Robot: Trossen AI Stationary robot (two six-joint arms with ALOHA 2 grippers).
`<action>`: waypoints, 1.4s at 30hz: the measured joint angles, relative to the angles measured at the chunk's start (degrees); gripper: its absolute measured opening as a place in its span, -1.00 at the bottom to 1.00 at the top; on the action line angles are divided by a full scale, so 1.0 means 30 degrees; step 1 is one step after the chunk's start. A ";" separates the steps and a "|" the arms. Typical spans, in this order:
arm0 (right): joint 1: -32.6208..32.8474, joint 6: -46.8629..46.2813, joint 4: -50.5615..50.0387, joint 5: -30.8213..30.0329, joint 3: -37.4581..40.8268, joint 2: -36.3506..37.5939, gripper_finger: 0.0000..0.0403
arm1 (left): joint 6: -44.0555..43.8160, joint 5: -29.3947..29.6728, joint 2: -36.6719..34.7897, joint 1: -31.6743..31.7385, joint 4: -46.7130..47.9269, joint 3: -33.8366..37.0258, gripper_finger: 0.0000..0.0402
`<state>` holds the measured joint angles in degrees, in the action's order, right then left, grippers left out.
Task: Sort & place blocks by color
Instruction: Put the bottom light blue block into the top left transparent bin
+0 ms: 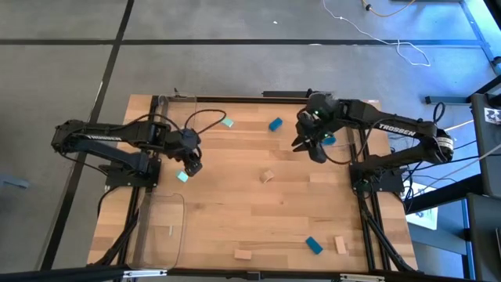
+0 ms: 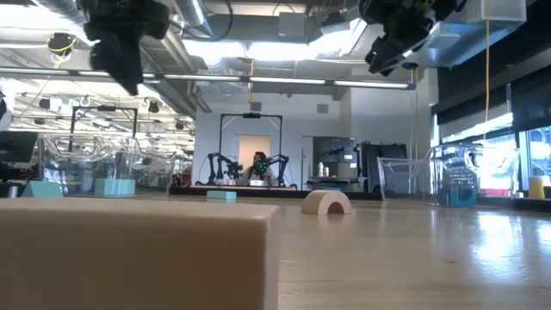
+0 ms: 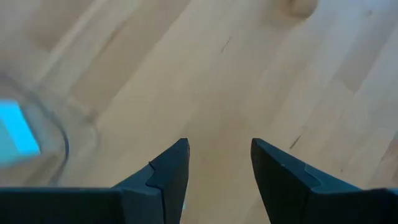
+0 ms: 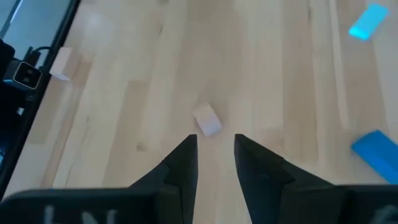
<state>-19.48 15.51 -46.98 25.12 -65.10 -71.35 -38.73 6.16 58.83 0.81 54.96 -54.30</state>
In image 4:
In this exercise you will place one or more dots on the black rig crossbar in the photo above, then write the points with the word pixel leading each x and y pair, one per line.
pixel 67 21

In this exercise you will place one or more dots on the plain wooden block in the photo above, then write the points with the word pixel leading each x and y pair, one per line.
pixel 207 119
pixel 60 63

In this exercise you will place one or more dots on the table-level camera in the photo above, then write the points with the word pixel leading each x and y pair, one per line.
pixel 26 74

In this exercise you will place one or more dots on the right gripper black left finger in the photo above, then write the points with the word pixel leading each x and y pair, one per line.
pixel 180 180

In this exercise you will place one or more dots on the blue block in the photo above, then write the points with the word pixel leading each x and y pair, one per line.
pixel 377 155
pixel 368 21

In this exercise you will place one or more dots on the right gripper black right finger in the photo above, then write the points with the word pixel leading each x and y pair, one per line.
pixel 267 186

